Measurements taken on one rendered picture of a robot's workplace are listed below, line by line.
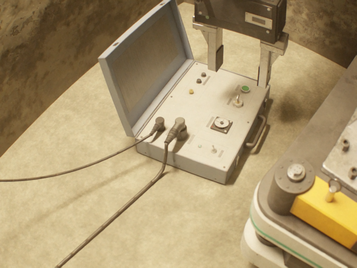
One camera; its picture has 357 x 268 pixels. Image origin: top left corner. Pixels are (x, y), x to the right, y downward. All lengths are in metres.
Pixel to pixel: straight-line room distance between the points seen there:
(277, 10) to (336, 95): 0.25
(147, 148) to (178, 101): 0.18
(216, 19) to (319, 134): 0.40
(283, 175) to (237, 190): 0.47
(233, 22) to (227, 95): 0.35
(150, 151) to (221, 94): 0.28
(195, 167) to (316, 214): 0.55
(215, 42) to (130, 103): 0.29
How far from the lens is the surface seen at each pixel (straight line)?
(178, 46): 1.39
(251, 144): 1.20
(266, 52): 1.09
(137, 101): 1.22
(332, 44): 1.65
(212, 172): 1.13
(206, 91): 1.31
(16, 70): 1.27
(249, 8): 0.98
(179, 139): 1.18
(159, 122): 1.18
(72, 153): 1.27
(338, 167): 0.81
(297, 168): 0.68
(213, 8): 1.03
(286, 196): 0.68
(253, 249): 0.86
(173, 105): 1.27
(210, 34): 1.13
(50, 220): 1.14
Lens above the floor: 0.93
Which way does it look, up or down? 46 degrees down
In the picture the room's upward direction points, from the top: straight up
